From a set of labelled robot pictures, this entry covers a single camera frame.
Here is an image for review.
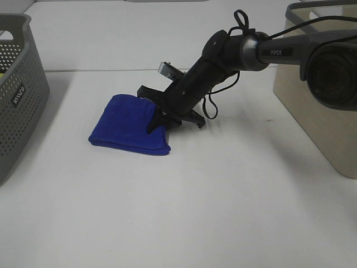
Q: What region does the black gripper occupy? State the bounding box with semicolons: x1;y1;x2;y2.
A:
137;60;223;133

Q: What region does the blue towel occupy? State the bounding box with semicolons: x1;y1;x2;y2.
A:
88;94;171;156

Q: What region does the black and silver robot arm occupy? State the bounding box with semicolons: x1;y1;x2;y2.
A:
137;30;356;132

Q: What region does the grey perforated plastic basket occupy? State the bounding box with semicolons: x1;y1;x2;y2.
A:
1;13;50;183

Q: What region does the beige laundry basket grey rim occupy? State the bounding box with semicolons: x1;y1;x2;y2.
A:
273;1;356;179

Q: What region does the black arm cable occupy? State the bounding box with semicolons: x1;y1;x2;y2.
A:
201;9;357;119

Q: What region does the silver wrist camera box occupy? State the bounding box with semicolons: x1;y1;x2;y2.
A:
158;61;186;81

